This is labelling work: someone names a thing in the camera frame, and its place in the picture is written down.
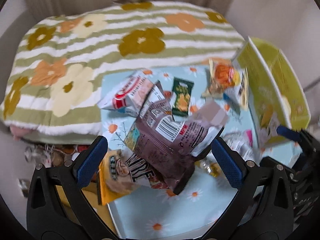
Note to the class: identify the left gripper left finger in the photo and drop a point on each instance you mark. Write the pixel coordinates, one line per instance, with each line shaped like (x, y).
(57, 207)

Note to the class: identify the small pink snack packet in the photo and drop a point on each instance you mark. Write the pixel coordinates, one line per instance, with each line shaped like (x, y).
(249, 136)

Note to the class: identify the striped floral quilt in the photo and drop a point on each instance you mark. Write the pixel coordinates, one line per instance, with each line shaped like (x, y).
(59, 64)

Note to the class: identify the yellow cartoon snack bag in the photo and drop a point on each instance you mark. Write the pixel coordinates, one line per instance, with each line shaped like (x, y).
(121, 172)

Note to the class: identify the light blue daisy cloth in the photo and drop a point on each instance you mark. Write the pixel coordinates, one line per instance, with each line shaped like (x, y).
(148, 213)

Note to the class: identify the green cardboard storage box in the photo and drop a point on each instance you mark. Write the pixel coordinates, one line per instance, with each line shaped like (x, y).
(275, 95)

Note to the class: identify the orange cheese sticks bag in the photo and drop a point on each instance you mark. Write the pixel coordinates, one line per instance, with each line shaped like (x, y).
(227, 81)

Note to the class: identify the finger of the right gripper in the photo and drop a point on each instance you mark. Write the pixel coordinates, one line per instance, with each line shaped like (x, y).
(288, 133)

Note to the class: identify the purple brown snack bag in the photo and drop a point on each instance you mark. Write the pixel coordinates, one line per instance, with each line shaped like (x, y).
(172, 147)

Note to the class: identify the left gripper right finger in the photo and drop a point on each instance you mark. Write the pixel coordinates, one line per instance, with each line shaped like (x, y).
(245, 176)

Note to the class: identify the dark green biscuit packet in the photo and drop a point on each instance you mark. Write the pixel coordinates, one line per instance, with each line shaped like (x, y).
(182, 89)

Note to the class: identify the white red label snack bag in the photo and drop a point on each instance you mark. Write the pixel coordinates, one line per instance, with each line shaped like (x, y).
(128, 96)

